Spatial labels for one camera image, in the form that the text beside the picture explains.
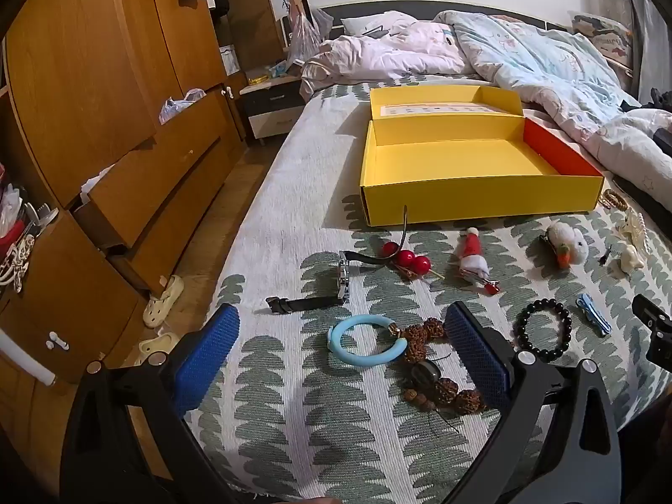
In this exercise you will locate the pink quilt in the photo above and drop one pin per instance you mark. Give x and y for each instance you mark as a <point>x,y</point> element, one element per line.
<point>367,52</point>

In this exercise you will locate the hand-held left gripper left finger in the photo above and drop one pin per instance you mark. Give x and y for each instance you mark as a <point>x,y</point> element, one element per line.
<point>210,357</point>

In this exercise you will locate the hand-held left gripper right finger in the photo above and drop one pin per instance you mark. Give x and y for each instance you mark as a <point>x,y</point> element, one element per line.
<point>475,357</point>

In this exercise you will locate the wooden wardrobe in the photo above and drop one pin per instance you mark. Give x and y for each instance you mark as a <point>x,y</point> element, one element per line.
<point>105,89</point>

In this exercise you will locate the santa hair clip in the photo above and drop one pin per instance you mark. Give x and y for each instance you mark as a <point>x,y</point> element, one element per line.
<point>475,262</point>

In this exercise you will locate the white pillow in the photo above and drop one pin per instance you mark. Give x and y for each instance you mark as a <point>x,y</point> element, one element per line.
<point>357,23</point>

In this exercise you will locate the white and black nightstand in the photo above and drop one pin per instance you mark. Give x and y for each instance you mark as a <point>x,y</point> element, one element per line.
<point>273,105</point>

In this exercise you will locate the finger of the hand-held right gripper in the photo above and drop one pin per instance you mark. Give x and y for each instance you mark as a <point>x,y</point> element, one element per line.
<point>656,320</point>

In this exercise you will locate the silver curtain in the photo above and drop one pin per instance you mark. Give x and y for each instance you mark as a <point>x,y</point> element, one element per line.
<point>635,5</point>

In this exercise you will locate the pearl claw clip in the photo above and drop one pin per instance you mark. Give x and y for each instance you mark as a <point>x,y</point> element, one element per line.
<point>632,228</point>

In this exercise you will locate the dark headboard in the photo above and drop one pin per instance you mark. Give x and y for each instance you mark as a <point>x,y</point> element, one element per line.
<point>336,13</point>

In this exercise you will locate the printed pillow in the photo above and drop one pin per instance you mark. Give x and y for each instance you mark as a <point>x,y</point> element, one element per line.
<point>598,31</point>

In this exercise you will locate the light blue printed quilt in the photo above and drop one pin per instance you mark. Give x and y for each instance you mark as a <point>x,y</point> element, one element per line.
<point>525,58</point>

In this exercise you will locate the small black clip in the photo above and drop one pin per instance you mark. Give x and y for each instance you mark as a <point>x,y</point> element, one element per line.
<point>605,256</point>

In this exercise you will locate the plastic bag on drawer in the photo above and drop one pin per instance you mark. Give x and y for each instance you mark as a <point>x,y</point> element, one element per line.
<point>178,102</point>

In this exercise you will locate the cream slipper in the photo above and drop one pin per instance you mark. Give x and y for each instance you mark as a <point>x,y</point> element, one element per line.
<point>163,299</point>
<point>157,346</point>

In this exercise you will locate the white pipe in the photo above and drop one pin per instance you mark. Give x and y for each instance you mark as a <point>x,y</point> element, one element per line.
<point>26,359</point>

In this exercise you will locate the white duck plush clip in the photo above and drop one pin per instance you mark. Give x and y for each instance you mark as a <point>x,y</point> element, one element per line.
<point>569,244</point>

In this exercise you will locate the light blue bangle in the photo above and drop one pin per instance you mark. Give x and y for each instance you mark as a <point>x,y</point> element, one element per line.
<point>338,349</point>

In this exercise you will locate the white bone-shaped hair clip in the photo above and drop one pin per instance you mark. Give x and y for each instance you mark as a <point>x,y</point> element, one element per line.
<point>630,260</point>

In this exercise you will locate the blue hair clip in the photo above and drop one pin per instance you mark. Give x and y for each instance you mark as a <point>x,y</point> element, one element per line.
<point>590,311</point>

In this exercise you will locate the red berry hair clip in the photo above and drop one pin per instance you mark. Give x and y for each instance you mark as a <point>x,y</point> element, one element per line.
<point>405,257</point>

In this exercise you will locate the hanging clear plastic bag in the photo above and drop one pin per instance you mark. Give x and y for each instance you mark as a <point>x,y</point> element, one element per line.
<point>304,31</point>

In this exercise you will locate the yellow cardboard box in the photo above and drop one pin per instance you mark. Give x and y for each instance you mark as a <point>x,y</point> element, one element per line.
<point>451,163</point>

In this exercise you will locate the dark clothes pile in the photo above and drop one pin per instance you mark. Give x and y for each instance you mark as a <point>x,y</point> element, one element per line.
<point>651,110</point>

